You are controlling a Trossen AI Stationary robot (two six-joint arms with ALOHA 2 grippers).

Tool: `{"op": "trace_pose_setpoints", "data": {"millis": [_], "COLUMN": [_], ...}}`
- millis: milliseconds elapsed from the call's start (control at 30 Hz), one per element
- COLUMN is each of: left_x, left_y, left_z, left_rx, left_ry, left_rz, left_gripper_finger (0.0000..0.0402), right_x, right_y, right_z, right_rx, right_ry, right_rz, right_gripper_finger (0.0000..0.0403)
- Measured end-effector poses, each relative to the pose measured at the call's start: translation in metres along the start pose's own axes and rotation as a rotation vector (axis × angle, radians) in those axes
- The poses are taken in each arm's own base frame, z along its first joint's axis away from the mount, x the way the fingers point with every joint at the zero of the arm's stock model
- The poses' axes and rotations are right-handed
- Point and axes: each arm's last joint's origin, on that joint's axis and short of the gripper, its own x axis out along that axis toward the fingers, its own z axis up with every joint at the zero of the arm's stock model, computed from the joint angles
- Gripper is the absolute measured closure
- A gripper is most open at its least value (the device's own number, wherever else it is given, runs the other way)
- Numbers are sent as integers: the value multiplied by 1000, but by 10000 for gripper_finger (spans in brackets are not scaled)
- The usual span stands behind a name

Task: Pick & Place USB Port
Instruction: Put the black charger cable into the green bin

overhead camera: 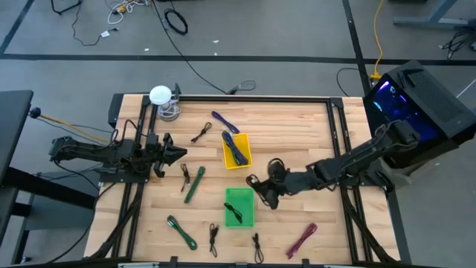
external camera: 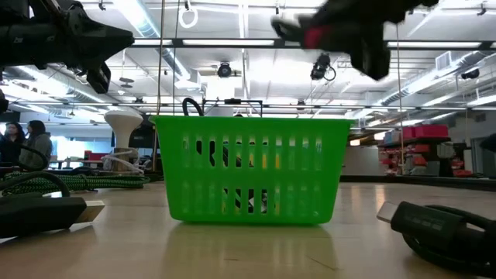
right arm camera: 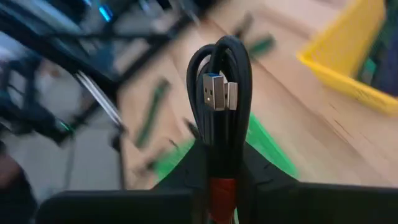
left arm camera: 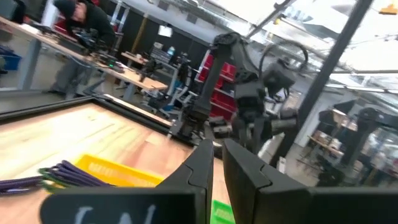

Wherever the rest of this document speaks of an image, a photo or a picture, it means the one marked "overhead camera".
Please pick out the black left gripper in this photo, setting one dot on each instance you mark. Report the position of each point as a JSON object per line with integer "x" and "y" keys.
{"x": 159, "y": 164}

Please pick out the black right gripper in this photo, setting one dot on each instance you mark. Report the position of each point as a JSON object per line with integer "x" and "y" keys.
{"x": 292, "y": 183}

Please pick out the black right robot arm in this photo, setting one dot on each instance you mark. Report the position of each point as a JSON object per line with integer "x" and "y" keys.
{"x": 357, "y": 156}

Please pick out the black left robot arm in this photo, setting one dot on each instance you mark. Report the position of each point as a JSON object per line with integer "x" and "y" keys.
{"x": 93, "y": 152}

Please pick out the green plastic basket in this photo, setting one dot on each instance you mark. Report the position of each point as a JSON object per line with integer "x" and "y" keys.
{"x": 241, "y": 197}

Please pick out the yellow plastic basket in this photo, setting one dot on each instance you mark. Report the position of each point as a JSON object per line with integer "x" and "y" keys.
{"x": 246, "y": 144}

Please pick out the white dome lamp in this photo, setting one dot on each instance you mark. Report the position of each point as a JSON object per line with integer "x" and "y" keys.
{"x": 160, "y": 95}

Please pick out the orange stick black knob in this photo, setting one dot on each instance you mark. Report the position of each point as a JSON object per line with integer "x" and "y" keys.
{"x": 56, "y": 120}

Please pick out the black side desk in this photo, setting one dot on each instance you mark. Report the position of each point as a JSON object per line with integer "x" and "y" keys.
{"x": 13, "y": 126}

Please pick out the black computer tower blue light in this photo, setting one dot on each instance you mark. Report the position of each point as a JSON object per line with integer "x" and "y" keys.
{"x": 435, "y": 97}

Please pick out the grey desk foot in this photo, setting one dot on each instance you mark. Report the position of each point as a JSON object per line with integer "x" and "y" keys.
{"x": 431, "y": 20}

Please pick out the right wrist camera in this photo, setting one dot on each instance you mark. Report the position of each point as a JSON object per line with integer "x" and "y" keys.
{"x": 277, "y": 169}

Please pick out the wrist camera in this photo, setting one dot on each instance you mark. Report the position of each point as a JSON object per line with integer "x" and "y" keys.
{"x": 151, "y": 140}
{"x": 277, "y": 169}

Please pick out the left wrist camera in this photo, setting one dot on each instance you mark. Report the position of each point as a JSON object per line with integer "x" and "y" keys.
{"x": 151, "y": 140}

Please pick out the black aluminium table frame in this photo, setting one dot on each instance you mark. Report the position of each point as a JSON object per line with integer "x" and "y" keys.
{"x": 260, "y": 99}

